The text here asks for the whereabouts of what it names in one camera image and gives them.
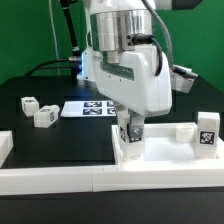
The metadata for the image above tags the white left fence piece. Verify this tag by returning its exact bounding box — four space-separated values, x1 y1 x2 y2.
0 131 13 168

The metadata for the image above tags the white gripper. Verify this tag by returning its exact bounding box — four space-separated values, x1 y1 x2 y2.
93 45 172 141

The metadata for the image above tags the white front fence bar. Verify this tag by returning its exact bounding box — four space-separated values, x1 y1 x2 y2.
0 160 224 196

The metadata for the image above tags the white square table top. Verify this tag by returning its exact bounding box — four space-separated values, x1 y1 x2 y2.
112 122 224 164

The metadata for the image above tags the black cable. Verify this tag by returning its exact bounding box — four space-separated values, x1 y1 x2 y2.
23 58 83 78

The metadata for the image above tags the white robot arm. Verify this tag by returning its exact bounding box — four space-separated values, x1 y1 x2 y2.
82 0 203 141

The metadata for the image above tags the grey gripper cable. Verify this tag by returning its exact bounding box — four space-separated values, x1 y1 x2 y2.
141 0 199 79

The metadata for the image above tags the black hose at base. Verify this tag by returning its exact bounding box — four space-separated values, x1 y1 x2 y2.
59 0 82 53

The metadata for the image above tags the white sheet with markers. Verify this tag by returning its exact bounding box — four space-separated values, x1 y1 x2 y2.
61 100 116 117

